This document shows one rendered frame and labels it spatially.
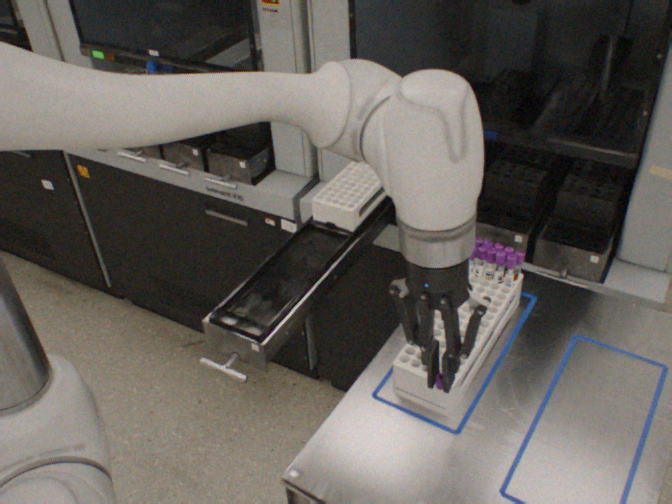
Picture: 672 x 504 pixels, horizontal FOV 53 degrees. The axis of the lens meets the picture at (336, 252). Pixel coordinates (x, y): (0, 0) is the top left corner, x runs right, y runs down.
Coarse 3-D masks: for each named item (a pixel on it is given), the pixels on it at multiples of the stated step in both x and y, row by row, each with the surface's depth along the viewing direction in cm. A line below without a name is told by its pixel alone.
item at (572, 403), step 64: (512, 320) 115; (576, 320) 114; (640, 320) 113; (384, 384) 105; (512, 384) 104; (576, 384) 103; (640, 384) 102; (320, 448) 96; (384, 448) 95; (448, 448) 95; (512, 448) 94; (576, 448) 94; (640, 448) 93
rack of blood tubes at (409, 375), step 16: (480, 288) 113; (496, 288) 114; (512, 288) 112; (464, 304) 110; (496, 304) 111; (512, 304) 114; (464, 320) 107; (496, 320) 107; (480, 336) 104; (496, 336) 110; (400, 352) 102; (416, 352) 102; (480, 352) 109; (400, 368) 99; (416, 368) 99; (464, 368) 99; (400, 384) 101; (416, 384) 99; (464, 384) 101; (416, 400) 101; (432, 400) 99; (448, 400) 97
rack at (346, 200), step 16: (336, 176) 147; (352, 176) 149; (368, 176) 147; (320, 192) 142; (336, 192) 144; (352, 192) 142; (368, 192) 141; (384, 192) 148; (320, 208) 140; (336, 208) 137; (352, 208) 137; (368, 208) 143; (336, 224) 140; (352, 224) 138
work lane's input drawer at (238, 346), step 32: (320, 224) 141; (384, 224) 148; (288, 256) 135; (320, 256) 135; (352, 256) 138; (256, 288) 128; (288, 288) 127; (320, 288) 129; (224, 320) 119; (256, 320) 120; (288, 320) 121; (224, 352) 123; (256, 352) 117
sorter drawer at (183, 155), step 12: (216, 132) 178; (168, 144) 178; (180, 144) 176; (192, 144) 174; (204, 144) 175; (168, 156) 181; (180, 156) 178; (192, 156) 176; (204, 156) 175; (168, 168) 177; (180, 168) 177; (192, 168) 178
